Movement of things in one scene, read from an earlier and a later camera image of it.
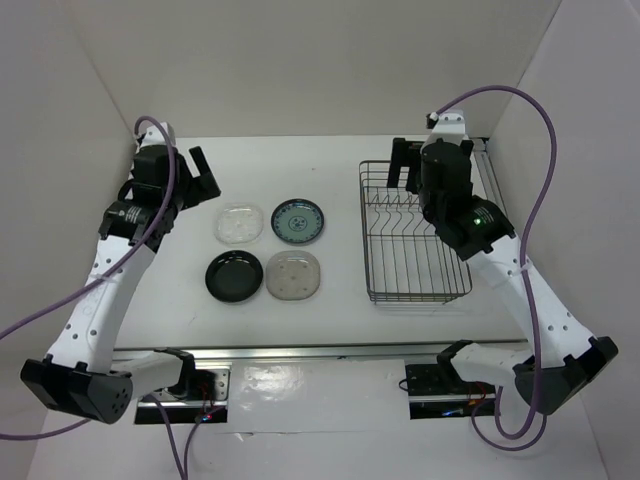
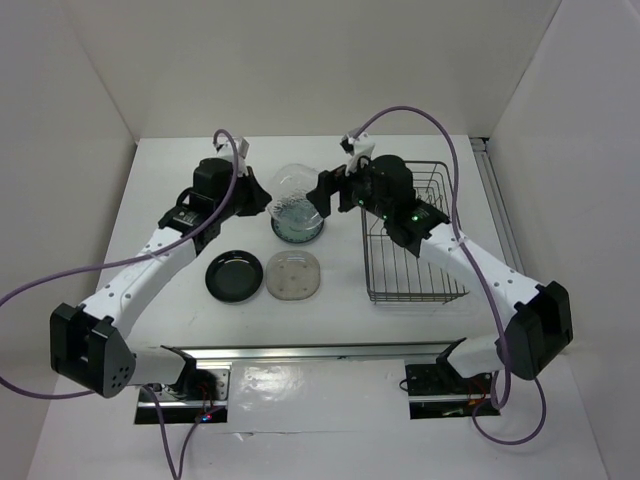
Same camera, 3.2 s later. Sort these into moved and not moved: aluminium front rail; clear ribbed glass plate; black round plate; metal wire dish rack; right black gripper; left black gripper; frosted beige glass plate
Moved: left black gripper; clear ribbed glass plate; right black gripper
Not moved: aluminium front rail; black round plate; frosted beige glass plate; metal wire dish rack
